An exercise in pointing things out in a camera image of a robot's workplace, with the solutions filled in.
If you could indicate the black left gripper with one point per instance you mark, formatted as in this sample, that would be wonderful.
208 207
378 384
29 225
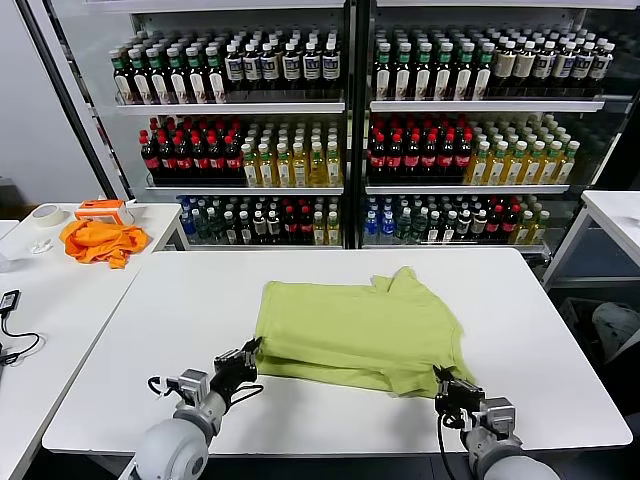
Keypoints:
230 372

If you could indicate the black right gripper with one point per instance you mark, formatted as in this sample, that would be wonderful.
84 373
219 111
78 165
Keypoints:
460 402

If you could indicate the yellow-green t-shirt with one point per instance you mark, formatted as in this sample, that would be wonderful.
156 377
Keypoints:
350 330

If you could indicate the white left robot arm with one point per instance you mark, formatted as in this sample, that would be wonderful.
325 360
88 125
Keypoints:
170 450

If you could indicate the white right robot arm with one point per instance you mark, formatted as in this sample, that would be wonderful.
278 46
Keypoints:
505 465

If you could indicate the green label water bottle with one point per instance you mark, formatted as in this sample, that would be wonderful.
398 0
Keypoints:
216 227
404 227
420 227

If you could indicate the red cap cola bottle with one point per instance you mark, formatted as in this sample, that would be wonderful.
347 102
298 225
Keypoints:
394 155
232 157
377 155
445 155
216 157
510 225
166 157
428 155
305 227
494 225
183 157
290 227
149 155
200 157
411 155
462 155

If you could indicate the yellow drink bottle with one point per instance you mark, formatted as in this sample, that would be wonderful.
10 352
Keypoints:
249 170
333 167
333 232
515 167
299 170
497 167
540 230
531 167
283 170
480 167
566 167
266 170
319 232
316 170
525 230
549 167

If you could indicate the blue label water bottle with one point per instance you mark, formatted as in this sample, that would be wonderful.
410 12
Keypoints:
371 230
387 230
188 225

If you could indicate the grey speckled bag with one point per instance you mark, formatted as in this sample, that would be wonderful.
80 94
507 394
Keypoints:
617 325

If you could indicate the orange crumpled cloth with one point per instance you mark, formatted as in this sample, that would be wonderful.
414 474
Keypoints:
100 242

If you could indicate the white side table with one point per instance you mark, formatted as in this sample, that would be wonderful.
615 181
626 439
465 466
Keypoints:
615 210
60 300

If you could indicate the orange white box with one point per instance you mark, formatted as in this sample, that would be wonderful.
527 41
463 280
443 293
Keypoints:
100 212

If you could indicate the glass beverage display cabinet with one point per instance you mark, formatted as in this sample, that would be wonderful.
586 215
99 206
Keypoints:
357 150

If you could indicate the small white crumpled wrapper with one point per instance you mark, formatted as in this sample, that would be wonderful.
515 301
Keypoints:
40 246

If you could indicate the masking tape roll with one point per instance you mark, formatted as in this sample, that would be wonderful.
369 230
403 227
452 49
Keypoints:
47 222

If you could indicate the black phone-like device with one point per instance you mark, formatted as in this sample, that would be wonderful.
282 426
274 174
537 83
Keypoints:
9 301

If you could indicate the green cap dark tea bottle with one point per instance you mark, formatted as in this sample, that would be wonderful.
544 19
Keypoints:
404 75
122 82
383 75
159 82
140 82
444 75
464 75
483 75
197 82
424 75
177 82
216 82

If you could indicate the white cap navy label bottle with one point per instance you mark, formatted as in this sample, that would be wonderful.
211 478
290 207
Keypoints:
270 69
310 67
252 69
544 65
291 67
563 65
330 66
582 65
601 64
234 69

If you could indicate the white cap beige label bottle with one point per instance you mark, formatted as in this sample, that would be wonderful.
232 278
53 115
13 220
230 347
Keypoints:
505 65
525 64

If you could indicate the glass cabinet door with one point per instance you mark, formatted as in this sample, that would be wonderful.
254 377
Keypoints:
90 75
627 100

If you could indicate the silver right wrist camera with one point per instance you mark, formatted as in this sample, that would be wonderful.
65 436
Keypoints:
500 415

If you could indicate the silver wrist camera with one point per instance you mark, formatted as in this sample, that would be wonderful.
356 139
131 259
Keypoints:
500 415
192 382

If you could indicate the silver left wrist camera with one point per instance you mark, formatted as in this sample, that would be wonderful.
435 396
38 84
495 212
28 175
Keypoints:
192 382

